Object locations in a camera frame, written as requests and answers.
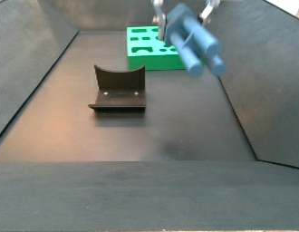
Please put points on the blue three prong object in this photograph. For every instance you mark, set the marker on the blue three prong object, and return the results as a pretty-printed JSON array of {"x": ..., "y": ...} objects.
[{"x": 195, "y": 43}]

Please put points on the green foam shape board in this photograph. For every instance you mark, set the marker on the green foam shape board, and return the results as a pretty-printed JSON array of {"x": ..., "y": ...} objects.
[{"x": 148, "y": 51}]

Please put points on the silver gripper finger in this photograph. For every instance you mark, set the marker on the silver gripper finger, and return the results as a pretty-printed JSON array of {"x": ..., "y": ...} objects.
[
  {"x": 211, "y": 5},
  {"x": 158, "y": 18}
]

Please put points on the black curved fixture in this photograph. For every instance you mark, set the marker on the black curved fixture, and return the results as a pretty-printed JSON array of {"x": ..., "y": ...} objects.
[{"x": 120, "y": 90}]

